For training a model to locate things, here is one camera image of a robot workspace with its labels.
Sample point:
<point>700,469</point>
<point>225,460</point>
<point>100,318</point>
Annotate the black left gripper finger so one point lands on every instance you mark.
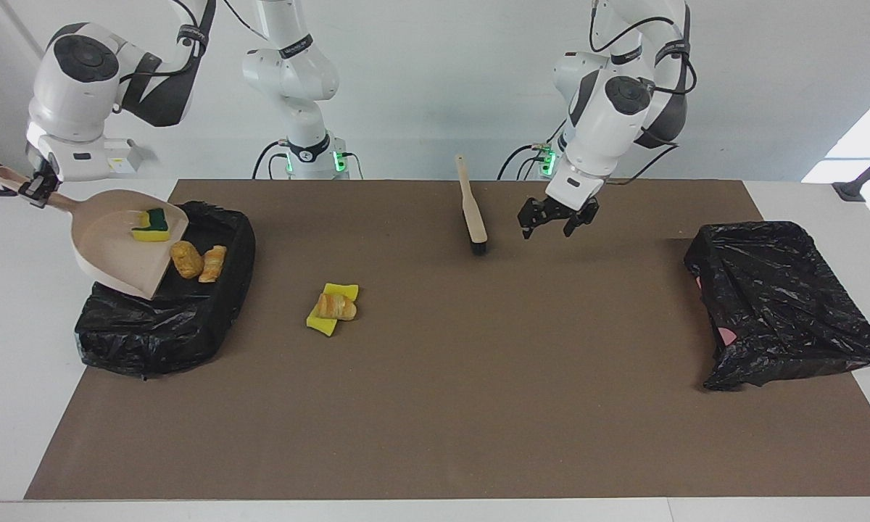
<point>586,216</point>
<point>532,214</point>

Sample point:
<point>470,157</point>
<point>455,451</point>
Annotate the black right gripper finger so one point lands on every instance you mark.
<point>33,194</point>

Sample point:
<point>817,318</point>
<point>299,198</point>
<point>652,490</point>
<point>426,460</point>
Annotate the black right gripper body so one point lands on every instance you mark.
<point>42,174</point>

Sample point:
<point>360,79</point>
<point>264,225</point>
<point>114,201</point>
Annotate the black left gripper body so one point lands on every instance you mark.
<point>562,209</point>

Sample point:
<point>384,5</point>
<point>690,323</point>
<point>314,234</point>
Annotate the beige hand brush black bristles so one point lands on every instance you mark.
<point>471,210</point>

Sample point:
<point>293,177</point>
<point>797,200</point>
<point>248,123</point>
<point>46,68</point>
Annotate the beige plastic dustpan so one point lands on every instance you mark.
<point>116,254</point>

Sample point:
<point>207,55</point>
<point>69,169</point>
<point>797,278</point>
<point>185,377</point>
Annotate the yellow and green sponge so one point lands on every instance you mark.
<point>151,234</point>

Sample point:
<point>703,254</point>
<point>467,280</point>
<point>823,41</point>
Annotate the brown toy bread roll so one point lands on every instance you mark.
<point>186,259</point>

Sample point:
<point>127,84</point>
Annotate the pale toy pastry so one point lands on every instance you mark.
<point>212,264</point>

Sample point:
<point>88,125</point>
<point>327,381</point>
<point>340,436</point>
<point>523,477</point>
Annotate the striped toy croissant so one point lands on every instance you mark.
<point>336,307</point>

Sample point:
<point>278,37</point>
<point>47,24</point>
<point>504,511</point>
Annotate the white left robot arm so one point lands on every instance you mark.
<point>609,123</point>

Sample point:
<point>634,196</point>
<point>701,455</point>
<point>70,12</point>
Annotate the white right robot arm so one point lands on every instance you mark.
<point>72,109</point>

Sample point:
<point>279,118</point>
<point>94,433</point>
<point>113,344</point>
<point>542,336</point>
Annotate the bin lined with black bag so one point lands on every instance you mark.
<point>167,333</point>

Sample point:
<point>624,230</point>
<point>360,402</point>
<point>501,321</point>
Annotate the pink bin with black bag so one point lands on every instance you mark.
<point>783,312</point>

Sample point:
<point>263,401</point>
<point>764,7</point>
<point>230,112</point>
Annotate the brown table mat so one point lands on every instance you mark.
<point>435,449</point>

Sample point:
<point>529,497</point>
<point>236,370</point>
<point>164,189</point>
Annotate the white wall socket box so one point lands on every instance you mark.
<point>134,156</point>

